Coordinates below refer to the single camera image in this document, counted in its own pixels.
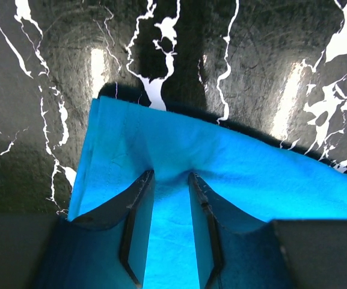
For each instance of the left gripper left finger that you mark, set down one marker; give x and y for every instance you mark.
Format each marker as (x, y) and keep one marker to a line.
(114, 238)

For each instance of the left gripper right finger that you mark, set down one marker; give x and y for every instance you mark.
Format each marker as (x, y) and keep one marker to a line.
(232, 247)

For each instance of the blue t shirt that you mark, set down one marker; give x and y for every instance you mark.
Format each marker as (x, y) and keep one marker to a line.
(304, 201)

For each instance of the black marble pattern mat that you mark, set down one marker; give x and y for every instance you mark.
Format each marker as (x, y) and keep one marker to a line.
(277, 69)

